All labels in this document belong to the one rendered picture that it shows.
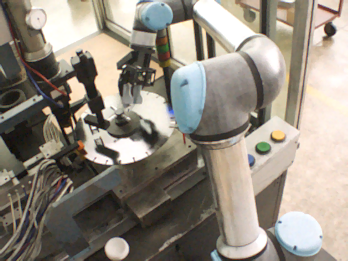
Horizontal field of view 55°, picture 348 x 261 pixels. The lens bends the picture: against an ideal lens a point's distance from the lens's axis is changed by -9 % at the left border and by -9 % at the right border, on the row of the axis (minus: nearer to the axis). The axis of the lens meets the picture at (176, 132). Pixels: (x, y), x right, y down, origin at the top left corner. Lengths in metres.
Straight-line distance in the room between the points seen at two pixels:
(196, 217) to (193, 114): 0.58
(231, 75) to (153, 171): 0.58
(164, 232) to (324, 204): 1.20
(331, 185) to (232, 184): 1.55
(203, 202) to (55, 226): 0.47
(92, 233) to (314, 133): 1.70
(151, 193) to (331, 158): 1.46
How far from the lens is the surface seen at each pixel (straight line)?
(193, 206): 1.16
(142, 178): 1.12
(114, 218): 1.17
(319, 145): 2.40
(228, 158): 0.67
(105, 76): 1.74
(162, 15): 0.95
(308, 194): 2.14
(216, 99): 0.61
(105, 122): 1.06
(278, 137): 1.13
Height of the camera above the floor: 1.72
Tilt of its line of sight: 45 degrees down
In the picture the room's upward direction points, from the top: 9 degrees counter-clockwise
